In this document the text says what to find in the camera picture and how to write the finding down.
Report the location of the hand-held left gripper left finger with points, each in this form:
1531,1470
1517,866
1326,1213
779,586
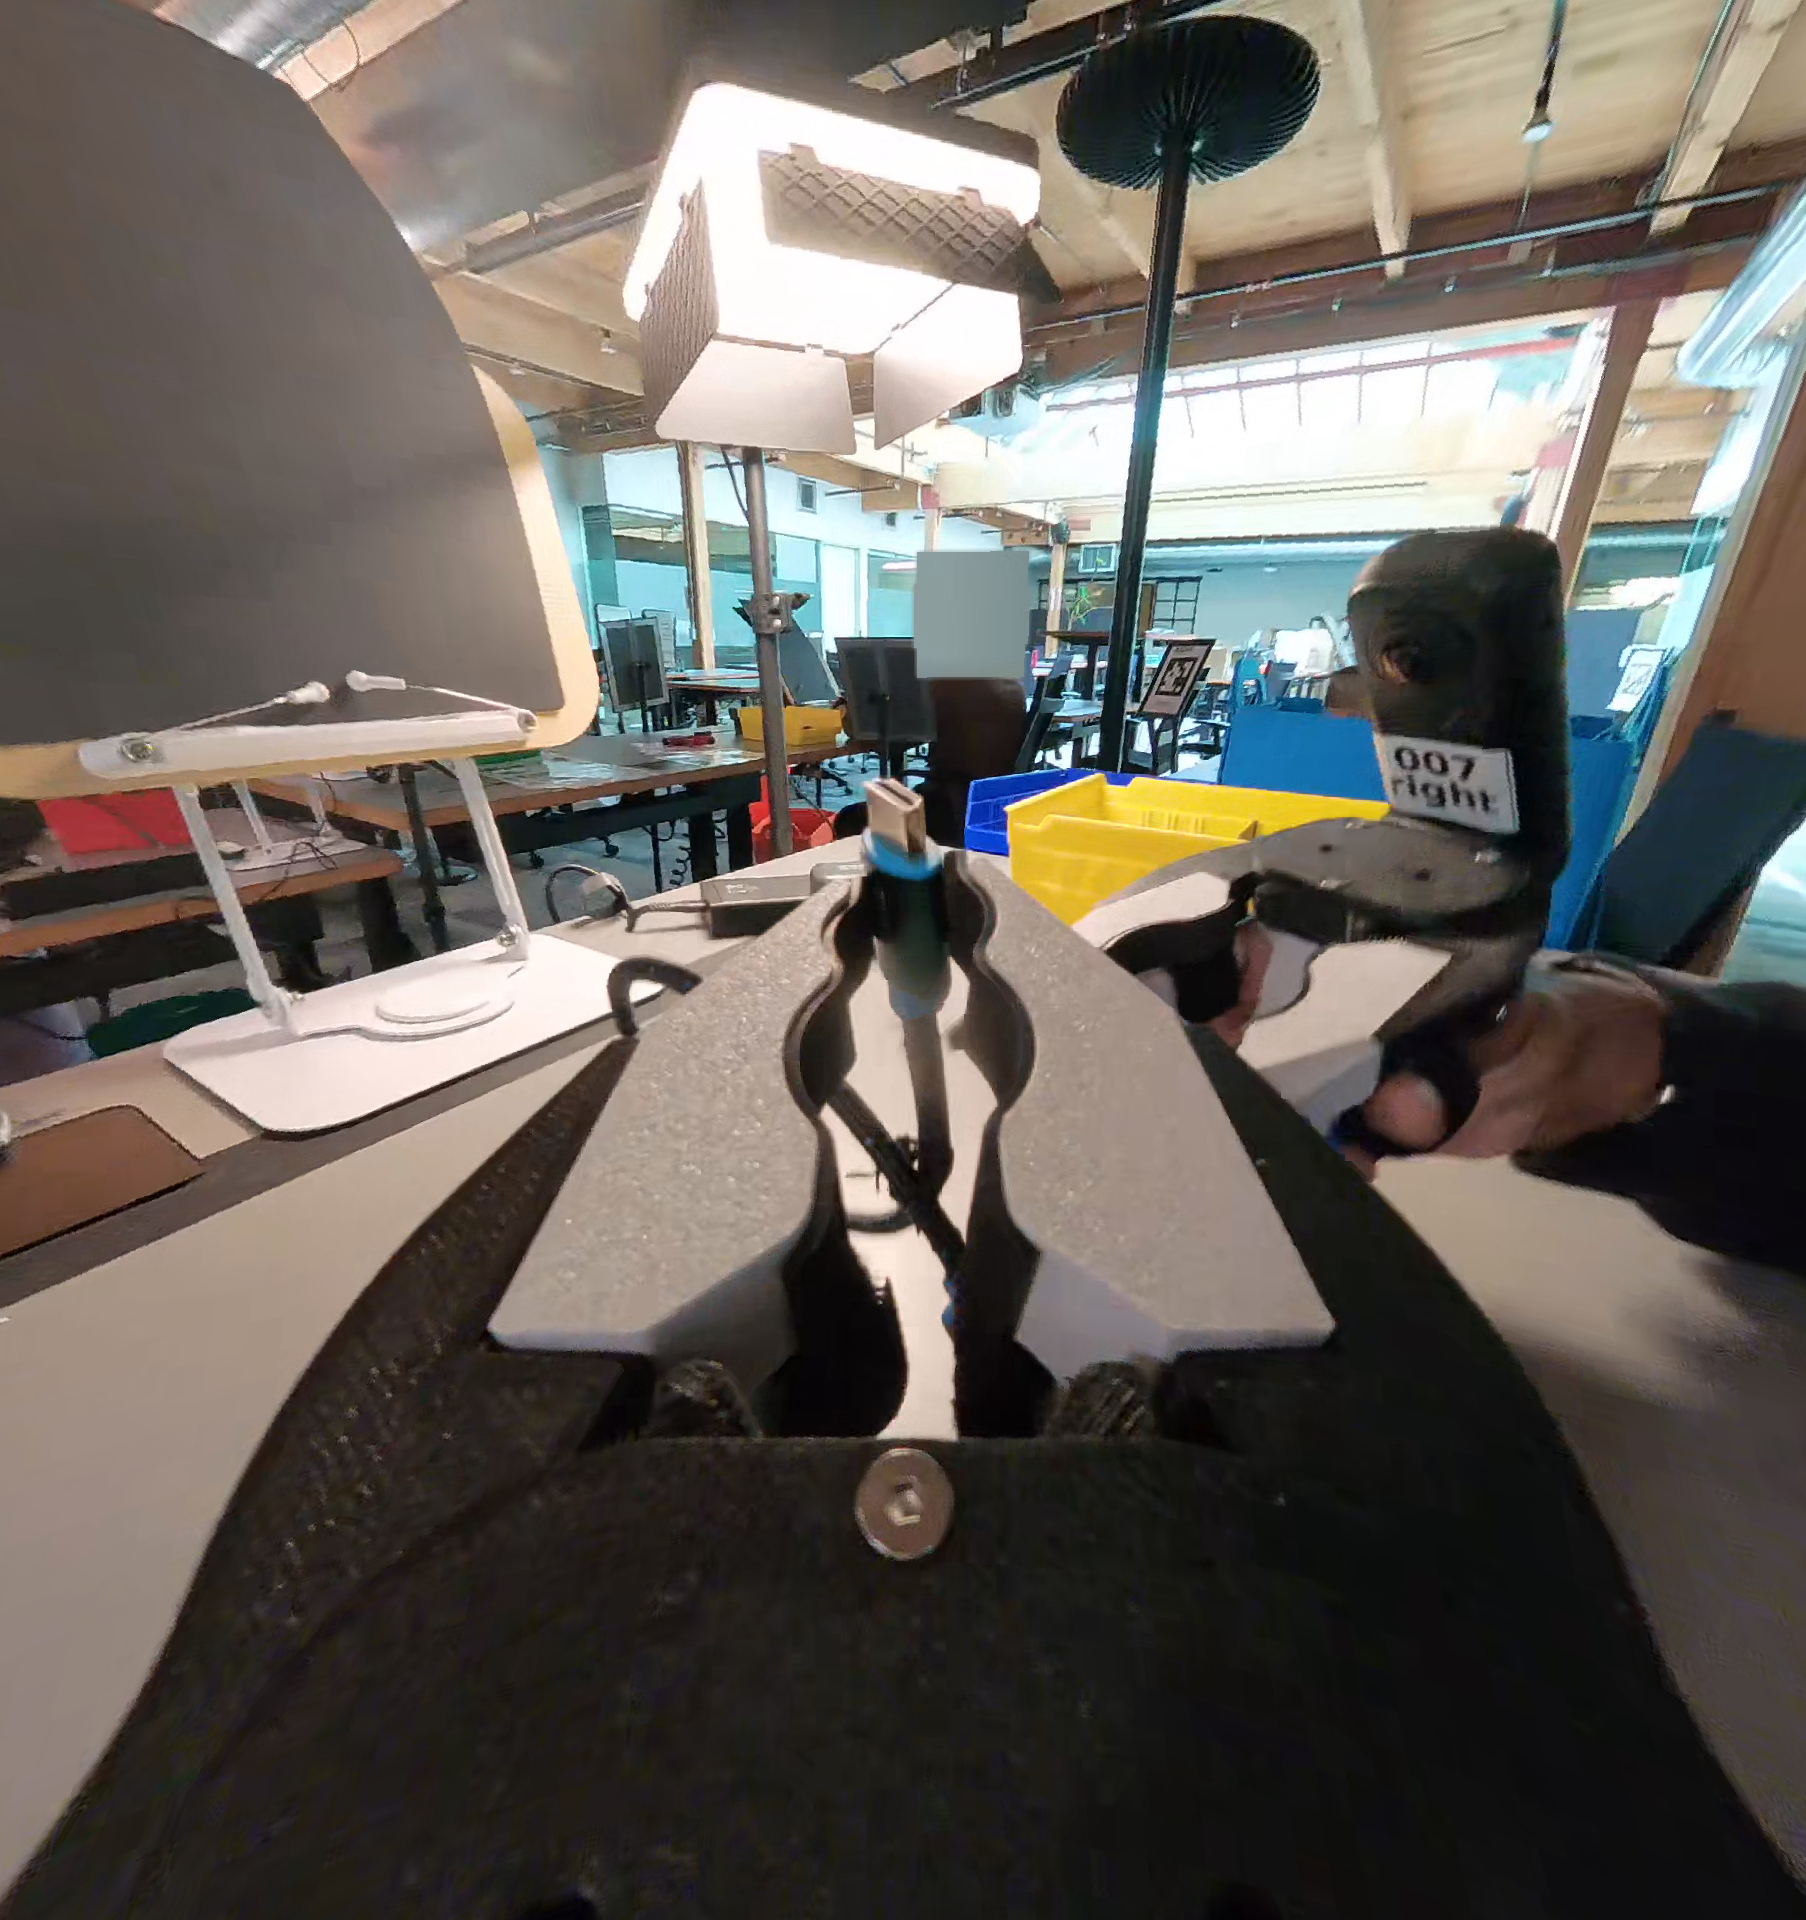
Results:
662,1186

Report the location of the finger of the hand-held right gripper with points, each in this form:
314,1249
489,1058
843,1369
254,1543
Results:
1157,909
1339,1020

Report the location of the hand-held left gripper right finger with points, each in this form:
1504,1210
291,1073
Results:
1157,1186

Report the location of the yellow plastic bin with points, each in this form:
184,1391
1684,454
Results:
1114,855

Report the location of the person's right hand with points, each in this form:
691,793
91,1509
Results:
1564,1067

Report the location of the blue plastic bin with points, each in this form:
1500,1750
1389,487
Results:
1024,805

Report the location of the black white marker tag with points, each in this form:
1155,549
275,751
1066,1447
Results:
1177,680

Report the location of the dark blue chair back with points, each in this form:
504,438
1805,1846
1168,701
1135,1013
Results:
1712,841

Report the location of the black power adapter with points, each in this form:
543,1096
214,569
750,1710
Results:
760,903

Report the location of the black music stand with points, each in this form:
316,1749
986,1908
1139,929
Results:
885,691

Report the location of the red plastic bin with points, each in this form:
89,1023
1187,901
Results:
792,824
108,819

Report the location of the yellow box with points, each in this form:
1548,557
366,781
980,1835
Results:
792,724

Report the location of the background work table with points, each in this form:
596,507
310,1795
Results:
543,781

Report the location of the grey light stand pole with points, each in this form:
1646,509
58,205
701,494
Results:
760,632

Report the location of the led studio light panel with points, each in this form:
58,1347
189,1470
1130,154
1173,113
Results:
828,271

